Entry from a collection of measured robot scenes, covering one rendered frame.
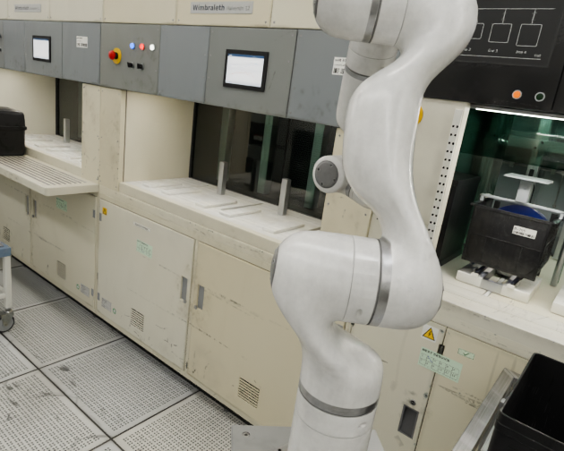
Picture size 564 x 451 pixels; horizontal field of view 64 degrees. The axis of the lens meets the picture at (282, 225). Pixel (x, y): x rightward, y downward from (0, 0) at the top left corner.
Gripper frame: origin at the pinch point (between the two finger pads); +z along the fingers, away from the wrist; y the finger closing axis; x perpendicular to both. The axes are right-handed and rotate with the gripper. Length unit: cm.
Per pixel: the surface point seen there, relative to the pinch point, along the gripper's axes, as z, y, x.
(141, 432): -22, -71, -120
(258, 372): 7, -39, -88
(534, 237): 26.4, 35.6, -13.4
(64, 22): 6, -188, 35
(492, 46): 6.4, 17.5, 33.6
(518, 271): 26.5, 34.4, -24.3
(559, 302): 28, 46, -30
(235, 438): -65, 11, -44
